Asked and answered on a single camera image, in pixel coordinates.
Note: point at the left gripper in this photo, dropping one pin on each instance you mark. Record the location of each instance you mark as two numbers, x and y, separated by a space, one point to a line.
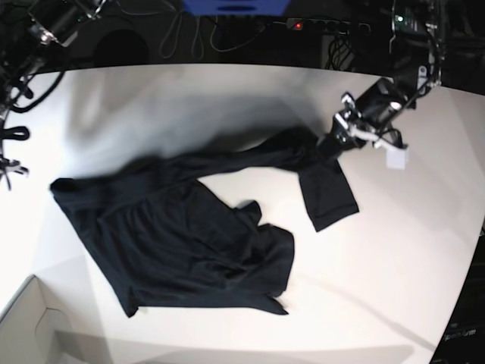
351 130

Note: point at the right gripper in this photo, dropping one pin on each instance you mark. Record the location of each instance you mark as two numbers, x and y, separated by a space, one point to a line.
11 166

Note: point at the black t-shirt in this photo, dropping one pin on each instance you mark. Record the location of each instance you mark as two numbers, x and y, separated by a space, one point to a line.
161 238

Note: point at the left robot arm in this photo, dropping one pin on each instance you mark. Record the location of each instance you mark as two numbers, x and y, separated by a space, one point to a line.
416 55

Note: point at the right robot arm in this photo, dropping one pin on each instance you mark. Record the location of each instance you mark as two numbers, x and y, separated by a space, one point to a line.
52 27

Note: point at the black power strip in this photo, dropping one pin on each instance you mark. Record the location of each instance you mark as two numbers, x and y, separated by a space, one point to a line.
328 26

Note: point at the white cardboard box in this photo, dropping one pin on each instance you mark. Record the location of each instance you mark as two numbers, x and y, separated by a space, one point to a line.
36 331

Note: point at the blue plastic bin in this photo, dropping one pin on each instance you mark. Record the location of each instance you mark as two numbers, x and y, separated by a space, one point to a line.
236 7

